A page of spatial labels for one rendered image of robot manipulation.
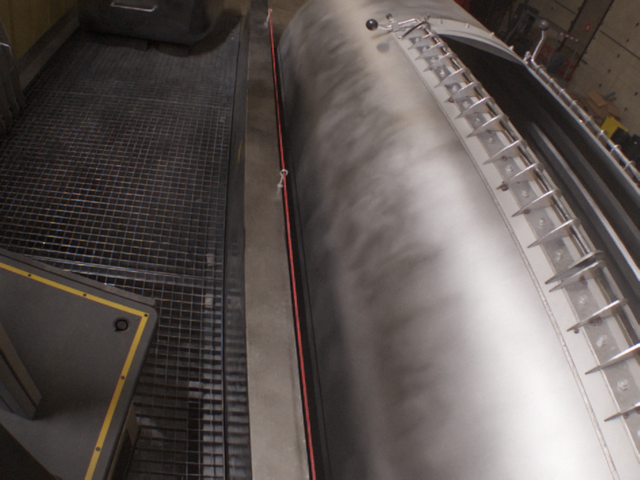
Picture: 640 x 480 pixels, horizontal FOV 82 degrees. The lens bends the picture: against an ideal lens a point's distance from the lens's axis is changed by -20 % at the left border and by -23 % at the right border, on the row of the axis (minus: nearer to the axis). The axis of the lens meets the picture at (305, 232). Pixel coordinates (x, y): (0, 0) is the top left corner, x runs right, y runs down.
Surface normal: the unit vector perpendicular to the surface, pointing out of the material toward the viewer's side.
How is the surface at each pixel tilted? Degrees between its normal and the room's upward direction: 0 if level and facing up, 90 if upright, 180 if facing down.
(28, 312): 0
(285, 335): 1
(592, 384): 34
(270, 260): 0
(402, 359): 62
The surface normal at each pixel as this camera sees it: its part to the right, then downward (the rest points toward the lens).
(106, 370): 0.25, -0.68
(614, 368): -0.25, -0.65
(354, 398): -0.86, -0.28
